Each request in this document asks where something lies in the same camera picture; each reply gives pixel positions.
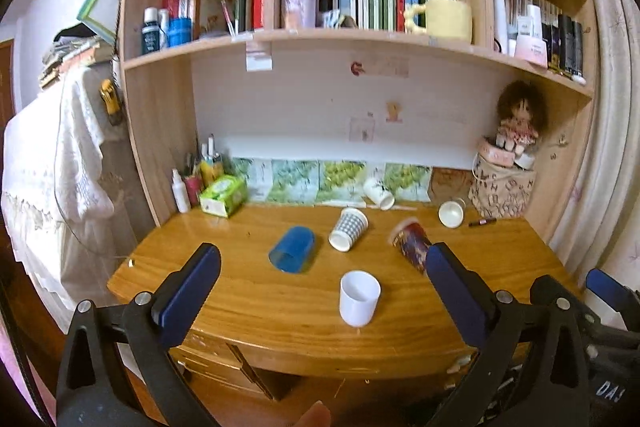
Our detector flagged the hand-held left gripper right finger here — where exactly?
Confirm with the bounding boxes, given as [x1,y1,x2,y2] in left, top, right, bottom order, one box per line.
[410,243,594,427]

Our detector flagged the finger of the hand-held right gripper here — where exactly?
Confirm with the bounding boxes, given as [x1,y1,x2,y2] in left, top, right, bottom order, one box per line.
[585,268,640,333]
[529,274,576,308]

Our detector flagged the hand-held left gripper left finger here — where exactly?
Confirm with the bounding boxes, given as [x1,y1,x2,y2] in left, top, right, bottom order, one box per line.
[55,243,222,427]

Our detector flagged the red and blue paper cup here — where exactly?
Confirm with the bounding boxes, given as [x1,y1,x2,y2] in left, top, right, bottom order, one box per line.
[390,217,432,275]

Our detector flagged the small white paper cup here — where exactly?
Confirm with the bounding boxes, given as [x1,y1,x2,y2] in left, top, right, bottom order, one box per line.
[438,198,467,229]

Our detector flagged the plain white plastic cup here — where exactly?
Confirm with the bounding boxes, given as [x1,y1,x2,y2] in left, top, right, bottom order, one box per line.
[339,271,382,328]

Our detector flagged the blue plastic cup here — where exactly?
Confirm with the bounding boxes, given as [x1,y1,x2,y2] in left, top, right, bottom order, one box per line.
[268,226,316,275]

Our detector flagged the white dotted paper cup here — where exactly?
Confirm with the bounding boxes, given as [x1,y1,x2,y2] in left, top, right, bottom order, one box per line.
[328,207,369,253]

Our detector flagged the white paper cup black print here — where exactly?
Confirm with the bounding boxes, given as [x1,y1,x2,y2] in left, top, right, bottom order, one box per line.
[363,177,396,211]

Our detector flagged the blue cup with lid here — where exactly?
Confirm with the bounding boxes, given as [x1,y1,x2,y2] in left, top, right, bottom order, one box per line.
[168,17,193,48]

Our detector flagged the person's left hand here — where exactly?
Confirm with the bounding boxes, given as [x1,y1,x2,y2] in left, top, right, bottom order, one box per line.
[290,401,332,427]

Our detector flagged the wooden desk drawer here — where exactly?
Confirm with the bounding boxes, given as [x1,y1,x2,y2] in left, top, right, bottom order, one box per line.
[169,332,282,402]

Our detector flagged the white spray bottle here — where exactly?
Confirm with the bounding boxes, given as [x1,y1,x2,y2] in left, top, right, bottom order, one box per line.
[171,168,192,214]

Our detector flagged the letter print fabric basket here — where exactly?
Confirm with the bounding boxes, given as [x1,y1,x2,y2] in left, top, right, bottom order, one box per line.
[468,152,538,220]

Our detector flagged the pink pen holder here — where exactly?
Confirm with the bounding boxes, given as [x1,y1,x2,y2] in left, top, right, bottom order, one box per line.
[184,176,202,208]

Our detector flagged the green tissue box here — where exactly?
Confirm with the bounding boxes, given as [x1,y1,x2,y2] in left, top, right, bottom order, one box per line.
[198,175,249,219]

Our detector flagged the brown card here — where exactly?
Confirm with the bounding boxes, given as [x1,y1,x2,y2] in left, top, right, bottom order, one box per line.
[428,169,475,208]

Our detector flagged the yellow pen holder with pens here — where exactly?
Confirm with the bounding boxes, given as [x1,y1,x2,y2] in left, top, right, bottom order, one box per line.
[199,134,225,188]

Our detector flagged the green landscape card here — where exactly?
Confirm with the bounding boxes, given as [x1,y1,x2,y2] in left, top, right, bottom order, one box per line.
[231,158,274,202]
[316,160,367,204]
[266,159,321,204]
[381,163,433,202]

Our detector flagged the pink patterned box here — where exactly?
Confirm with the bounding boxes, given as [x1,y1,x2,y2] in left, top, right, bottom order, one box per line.
[477,138,517,166]

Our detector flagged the white lace cloth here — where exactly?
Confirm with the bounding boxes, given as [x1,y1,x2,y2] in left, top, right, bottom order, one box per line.
[0,68,147,333]

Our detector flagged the curly-haired rag doll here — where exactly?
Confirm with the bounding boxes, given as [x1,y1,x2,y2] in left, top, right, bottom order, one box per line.
[495,80,549,156]

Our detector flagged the wooden bookshelf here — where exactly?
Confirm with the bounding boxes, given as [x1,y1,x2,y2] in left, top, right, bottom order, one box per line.
[116,0,599,229]

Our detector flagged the white curtain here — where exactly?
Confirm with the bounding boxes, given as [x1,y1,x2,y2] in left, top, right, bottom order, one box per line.
[547,0,640,294]

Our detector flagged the pink and white carton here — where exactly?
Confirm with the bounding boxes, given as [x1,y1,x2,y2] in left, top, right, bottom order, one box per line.
[514,35,549,68]

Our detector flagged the black cosmetic bottles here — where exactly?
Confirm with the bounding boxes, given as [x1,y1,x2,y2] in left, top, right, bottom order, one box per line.
[541,13,586,76]

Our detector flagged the white paper note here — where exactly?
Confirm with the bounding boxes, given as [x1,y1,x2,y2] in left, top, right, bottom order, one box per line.
[246,42,274,72]

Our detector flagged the dark blue bottle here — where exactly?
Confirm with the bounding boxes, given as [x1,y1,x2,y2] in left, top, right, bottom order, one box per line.
[141,8,161,56]

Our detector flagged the pile of old books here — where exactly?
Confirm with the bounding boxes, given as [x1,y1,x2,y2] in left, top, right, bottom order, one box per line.
[39,33,119,92]

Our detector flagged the yellow ceramic mug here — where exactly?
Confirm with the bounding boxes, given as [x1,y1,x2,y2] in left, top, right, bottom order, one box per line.
[404,0,474,44]

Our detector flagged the brown picture box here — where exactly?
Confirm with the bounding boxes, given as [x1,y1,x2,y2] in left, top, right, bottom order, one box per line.
[192,0,237,40]

